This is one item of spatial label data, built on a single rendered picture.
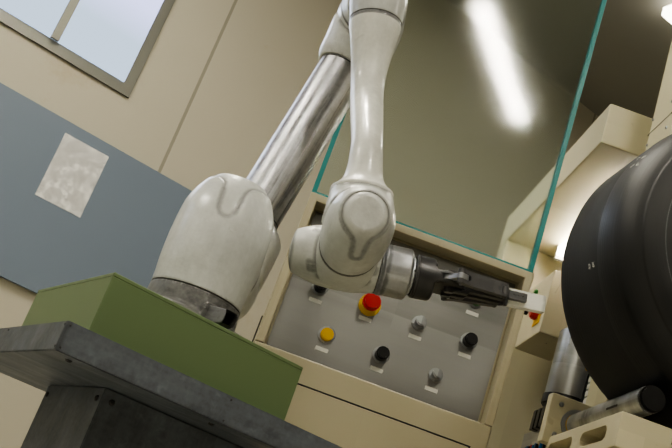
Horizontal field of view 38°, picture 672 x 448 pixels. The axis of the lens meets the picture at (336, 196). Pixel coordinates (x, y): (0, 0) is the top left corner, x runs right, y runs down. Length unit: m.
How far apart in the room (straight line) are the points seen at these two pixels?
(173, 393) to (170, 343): 0.13
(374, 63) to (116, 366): 0.79
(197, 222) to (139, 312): 0.23
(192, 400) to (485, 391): 1.06
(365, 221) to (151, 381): 0.39
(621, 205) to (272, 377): 0.66
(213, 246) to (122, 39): 3.01
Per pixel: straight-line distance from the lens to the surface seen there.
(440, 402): 2.24
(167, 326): 1.43
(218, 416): 1.35
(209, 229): 1.56
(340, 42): 1.97
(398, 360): 2.23
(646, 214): 1.70
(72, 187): 4.26
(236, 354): 1.48
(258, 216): 1.60
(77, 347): 1.27
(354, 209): 1.45
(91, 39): 4.45
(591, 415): 1.86
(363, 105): 1.69
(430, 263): 1.67
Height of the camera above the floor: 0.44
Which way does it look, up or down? 22 degrees up
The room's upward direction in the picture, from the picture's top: 20 degrees clockwise
